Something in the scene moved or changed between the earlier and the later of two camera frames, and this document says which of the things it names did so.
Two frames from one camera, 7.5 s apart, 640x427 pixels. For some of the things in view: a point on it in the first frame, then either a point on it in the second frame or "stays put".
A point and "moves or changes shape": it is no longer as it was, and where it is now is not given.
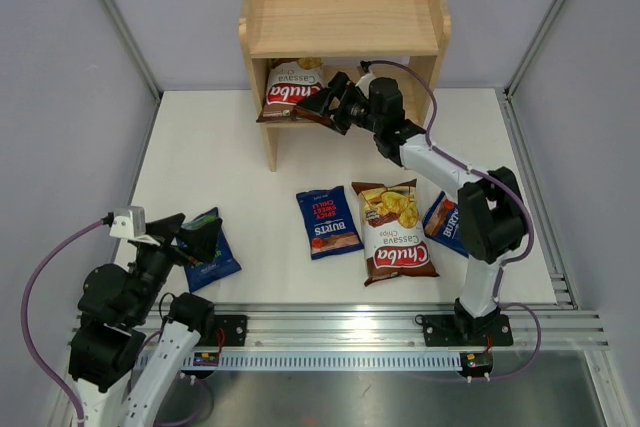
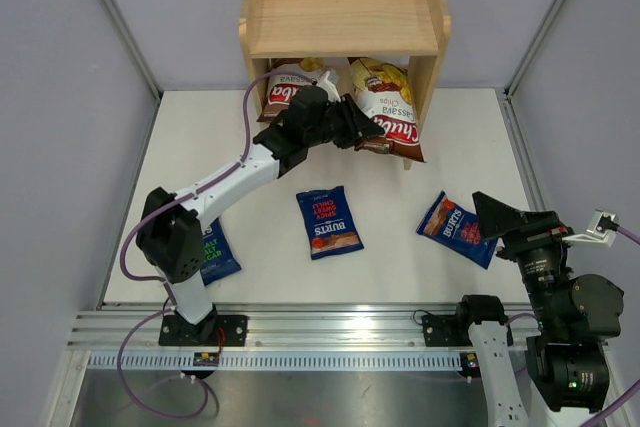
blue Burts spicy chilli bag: x=441 y=222 stays put
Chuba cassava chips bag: x=394 y=244 moves or changes shape
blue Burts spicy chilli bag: x=330 y=224 stays put
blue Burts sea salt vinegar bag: x=224 y=262 stays put
